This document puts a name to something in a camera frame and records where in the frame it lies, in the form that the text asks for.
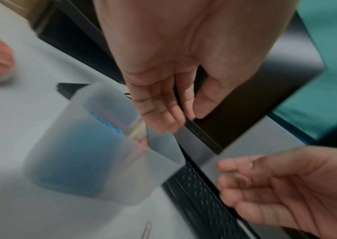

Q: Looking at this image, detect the person's left hand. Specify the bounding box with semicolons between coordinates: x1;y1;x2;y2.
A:
93;0;299;135

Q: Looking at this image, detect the person's right hand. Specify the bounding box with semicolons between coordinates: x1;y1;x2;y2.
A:
217;146;337;239

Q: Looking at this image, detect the translucent plastic divided container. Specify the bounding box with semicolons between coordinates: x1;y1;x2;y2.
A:
22;81;185;206

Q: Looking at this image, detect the pile of blue pink paperclips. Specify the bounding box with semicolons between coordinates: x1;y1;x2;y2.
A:
140;219;154;239

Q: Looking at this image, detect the heap of sorted blue paperclips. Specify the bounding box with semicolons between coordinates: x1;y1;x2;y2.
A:
38;109;125;196

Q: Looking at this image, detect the black computer monitor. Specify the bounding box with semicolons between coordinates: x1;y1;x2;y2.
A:
59;0;328;156

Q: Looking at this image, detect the green cloth backdrop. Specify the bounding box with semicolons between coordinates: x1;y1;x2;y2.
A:
270;0;337;141

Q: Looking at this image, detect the brown cardboard sheet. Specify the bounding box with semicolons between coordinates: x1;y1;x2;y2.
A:
0;0;50;20

